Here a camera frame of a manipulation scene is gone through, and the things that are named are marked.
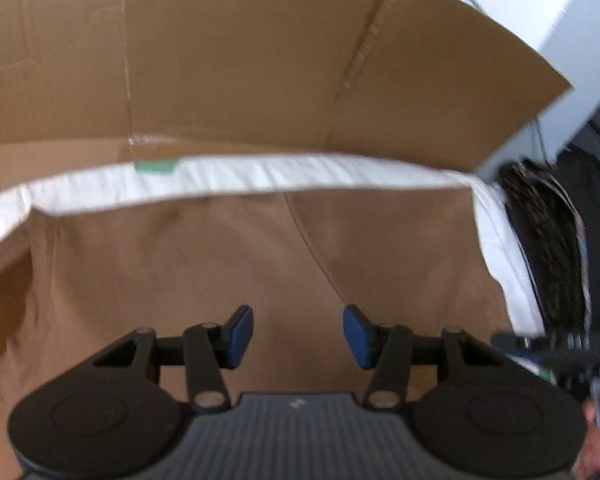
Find person's right hand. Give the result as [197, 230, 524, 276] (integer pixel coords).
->
[575, 390, 600, 480]

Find black folded cloth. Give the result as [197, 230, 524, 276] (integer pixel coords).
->
[497, 145, 600, 351]

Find flattened cardboard sheet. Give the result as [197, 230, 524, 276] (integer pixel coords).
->
[0, 0, 576, 193]

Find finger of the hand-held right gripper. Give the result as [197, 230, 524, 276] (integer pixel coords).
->
[492, 331, 548, 361]

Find cream printed bear blanket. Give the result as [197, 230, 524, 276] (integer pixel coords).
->
[0, 155, 548, 341]

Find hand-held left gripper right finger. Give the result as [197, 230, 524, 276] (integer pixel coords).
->
[343, 304, 503, 410]

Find brown printed t-shirt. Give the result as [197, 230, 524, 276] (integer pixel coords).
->
[0, 187, 513, 480]

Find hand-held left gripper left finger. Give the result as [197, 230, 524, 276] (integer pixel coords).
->
[92, 305, 255, 411]

